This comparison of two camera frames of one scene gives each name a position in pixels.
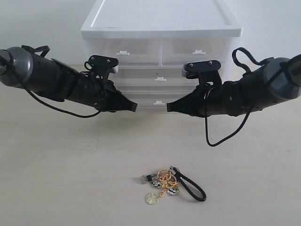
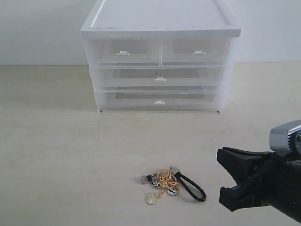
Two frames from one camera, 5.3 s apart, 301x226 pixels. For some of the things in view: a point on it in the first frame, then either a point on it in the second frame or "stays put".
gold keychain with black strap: (169, 180) stays put
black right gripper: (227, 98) -> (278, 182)
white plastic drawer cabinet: (154, 40) stays put
